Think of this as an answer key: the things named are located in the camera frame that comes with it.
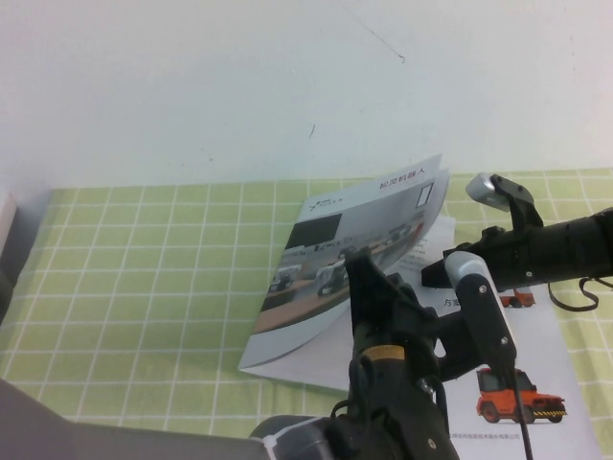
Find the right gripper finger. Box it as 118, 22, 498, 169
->
420, 261, 456, 291

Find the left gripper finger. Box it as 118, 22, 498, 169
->
342, 246, 387, 332

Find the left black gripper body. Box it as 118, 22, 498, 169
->
352, 282, 440, 360

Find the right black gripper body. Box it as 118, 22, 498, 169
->
454, 229, 547, 288

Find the AgileX robot brochure book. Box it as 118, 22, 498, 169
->
238, 152, 602, 460

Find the white zip tie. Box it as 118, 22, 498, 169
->
248, 428, 282, 454

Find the green checked tablecloth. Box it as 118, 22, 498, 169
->
0, 168, 613, 460

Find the white panel with dark side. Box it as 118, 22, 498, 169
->
0, 191, 21, 332

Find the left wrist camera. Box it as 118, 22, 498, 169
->
447, 251, 519, 371

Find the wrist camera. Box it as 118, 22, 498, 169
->
447, 251, 519, 371
465, 172, 516, 213

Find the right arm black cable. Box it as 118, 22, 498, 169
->
548, 275, 613, 312

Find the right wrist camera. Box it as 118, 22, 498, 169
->
465, 172, 516, 213

